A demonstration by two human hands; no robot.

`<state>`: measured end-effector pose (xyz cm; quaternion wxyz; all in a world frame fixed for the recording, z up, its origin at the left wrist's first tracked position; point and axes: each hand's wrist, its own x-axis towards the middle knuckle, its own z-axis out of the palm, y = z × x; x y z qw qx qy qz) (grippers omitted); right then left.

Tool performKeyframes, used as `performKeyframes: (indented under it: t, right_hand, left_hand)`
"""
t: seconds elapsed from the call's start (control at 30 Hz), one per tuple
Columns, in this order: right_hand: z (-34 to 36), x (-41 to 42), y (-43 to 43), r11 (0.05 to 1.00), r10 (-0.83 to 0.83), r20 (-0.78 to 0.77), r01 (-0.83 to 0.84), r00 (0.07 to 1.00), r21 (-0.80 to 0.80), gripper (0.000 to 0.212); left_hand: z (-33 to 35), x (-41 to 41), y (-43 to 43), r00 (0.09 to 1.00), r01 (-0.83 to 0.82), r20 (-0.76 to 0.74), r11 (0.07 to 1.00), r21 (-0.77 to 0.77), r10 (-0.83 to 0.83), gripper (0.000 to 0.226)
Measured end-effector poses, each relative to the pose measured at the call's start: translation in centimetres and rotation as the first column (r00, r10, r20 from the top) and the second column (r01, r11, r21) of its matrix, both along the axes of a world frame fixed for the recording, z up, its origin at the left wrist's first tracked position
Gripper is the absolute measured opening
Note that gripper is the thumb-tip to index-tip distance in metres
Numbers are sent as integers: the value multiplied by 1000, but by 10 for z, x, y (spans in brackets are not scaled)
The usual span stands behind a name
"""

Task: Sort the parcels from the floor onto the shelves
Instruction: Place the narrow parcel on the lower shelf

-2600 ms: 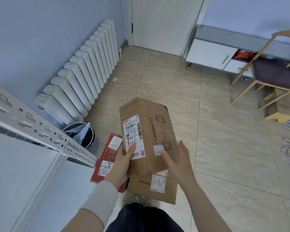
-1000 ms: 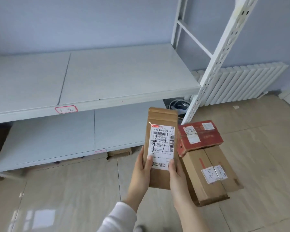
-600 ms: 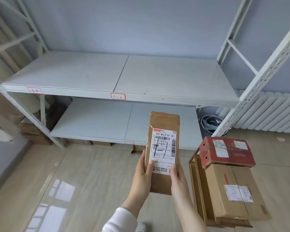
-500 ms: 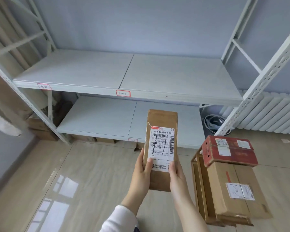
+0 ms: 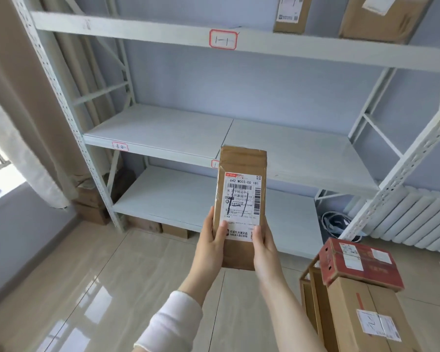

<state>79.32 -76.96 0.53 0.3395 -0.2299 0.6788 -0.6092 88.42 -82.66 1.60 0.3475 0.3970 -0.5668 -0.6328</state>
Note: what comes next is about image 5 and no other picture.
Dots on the person's left hand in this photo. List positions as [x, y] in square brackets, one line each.
[209, 256]

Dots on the person's right hand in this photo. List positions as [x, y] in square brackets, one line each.
[269, 263]

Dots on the box marked 1-2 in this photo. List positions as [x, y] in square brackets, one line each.
[348, 307]

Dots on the narrow brown box marked 1-1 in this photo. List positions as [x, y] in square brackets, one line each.
[242, 161]

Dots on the white metal shelf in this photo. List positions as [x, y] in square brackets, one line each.
[161, 124]

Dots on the tall EMS cardboard box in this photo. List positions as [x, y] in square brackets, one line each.
[304, 18]

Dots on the Orgamama cardboard box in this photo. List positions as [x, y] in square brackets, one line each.
[388, 21]

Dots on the person's right forearm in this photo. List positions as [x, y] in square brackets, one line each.
[297, 322]

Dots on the brown cardboard box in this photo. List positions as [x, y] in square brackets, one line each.
[91, 216]
[143, 224]
[91, 194]

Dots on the white wristband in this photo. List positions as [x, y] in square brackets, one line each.
[172, 322]

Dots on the black trash bin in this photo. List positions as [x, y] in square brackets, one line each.
[337, 223]

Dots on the white radiator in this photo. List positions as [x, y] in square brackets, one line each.
[407, 219]

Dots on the white sheer curtain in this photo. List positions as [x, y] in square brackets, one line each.
[33, 172]

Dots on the beige curtain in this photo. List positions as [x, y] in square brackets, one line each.
[7, 51]

